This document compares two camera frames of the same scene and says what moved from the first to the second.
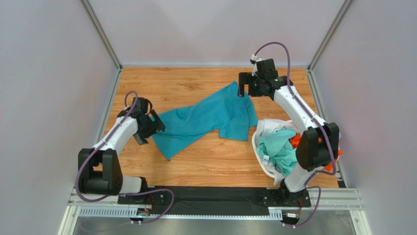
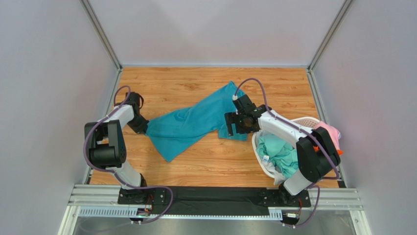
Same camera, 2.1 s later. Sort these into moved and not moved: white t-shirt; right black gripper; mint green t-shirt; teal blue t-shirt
Moved: right black gripper
Not moved: white t-shirt; teal blue t-shirt; mint green t-shirt
